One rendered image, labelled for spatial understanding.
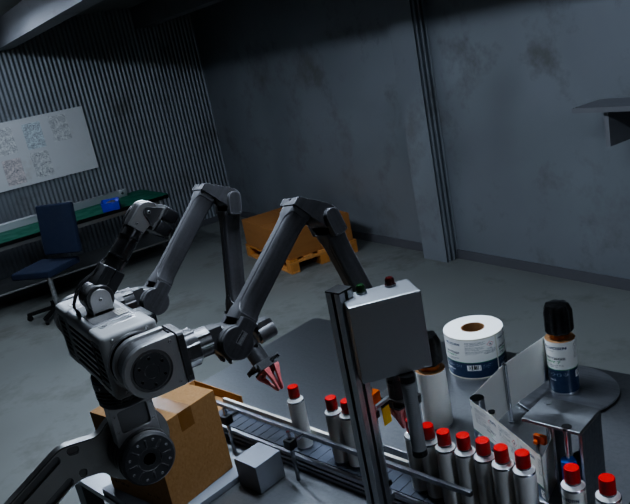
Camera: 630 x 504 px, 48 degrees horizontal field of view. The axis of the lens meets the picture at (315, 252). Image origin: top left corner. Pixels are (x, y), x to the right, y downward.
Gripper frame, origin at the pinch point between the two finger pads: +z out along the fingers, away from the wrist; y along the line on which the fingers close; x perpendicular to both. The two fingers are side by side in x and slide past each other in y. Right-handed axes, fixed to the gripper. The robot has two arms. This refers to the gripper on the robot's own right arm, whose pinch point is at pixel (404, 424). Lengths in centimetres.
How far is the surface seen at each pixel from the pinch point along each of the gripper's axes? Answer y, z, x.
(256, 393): 86, 18, -15
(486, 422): -20.5, -1.5, -8.6
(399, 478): 0.1, 13.6, 5.6
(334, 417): 18.1, -2.0, 8.3
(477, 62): 192, -69, -358
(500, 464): -34.2, -3.1, 7.5
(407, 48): 254, -88, -355
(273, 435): 50, 13, 8
